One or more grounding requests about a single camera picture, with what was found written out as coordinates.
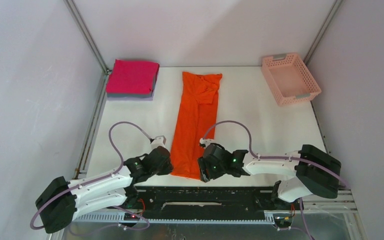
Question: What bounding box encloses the aluminium corner post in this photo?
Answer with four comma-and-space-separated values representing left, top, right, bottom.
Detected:
303, 0, 345, 65
63, 0, 111, 75

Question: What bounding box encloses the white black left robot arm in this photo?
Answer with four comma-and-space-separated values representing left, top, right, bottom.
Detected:
35, 146, 174, 234

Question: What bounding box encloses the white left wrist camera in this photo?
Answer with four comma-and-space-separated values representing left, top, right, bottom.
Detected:
150, 135, 168, 153

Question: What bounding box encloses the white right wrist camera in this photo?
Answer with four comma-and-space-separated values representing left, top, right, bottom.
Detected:
199, 138, 215, 149

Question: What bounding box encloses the right controller board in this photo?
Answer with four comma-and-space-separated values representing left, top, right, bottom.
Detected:
274, 216, 293, 228

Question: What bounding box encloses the orange t shirt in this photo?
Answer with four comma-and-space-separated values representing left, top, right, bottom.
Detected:
170, 71, 223, 180

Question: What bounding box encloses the aluminium frame rail front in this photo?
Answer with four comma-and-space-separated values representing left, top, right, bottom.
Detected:
70, 190, 358, 231

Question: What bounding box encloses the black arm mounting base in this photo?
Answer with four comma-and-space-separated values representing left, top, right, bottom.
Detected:
121, 186, 300, 223

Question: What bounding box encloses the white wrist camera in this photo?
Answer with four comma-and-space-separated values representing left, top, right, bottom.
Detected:
199, 138, 215, 149
150, 135, 168, 153

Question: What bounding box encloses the left controller board with leds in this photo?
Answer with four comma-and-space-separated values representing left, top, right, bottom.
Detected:
123, 213, 141, 222

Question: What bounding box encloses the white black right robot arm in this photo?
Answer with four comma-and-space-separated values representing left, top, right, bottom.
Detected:
197, 138, 342, 209

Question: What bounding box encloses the pink plastic basket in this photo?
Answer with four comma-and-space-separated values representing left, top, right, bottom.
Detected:
261, 52, 322, 106

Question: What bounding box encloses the right aluminium corner post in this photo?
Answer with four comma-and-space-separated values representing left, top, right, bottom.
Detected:
303, 0, 345, 65

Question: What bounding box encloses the folded magenta t shirt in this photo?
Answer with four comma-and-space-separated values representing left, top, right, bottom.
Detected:
105, 59, 160, 98

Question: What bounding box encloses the left aluminium corner post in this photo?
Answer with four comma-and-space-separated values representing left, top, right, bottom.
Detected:
63, 0, 111, 75

